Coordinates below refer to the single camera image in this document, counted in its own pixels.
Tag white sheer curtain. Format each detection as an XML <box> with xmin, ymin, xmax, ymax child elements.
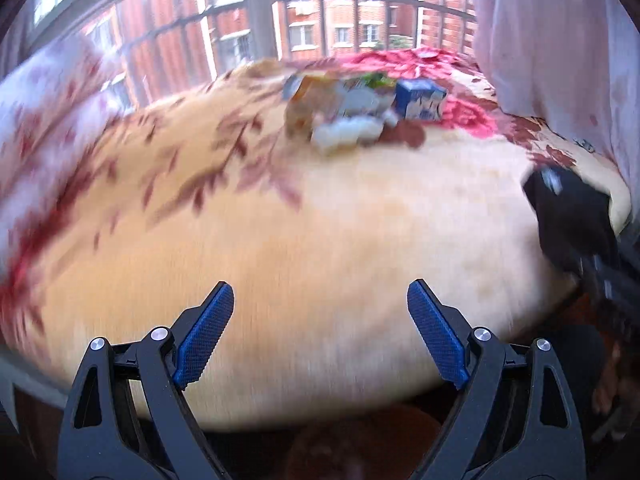
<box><xmin>473</xmin><ymin>0</ymin><xmax>639</xmax><ymax>197</ymax></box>

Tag blue white milk carton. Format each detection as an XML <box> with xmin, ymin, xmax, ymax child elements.
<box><xmin>394</xmin><ymin>78</ymin><xmax>448</xmax><ymax>122</ymax></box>

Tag green snack wrapper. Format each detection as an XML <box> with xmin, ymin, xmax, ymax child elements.
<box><xmin>358</xmin><ymin>72</ymin><xmax>396</xmax><ymax>91</ymax></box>

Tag yellow floral fleece blanket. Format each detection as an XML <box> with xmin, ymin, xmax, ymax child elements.
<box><xmin>1</xmin><ymin>48</ymin><xmax>631</xmax><ymax>430</ymax></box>

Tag folded white red floral quilt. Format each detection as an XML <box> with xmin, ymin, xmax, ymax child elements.
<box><xmin>0</xmin><ymin>34</ymin><xmax>132</xmax><ymax>281</ymax></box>

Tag grey window frame with bars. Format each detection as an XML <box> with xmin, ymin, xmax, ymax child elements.
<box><xmin>21</xmin><ymin>0</ymin><xmax>476</xmax><ymax>107</ymax></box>

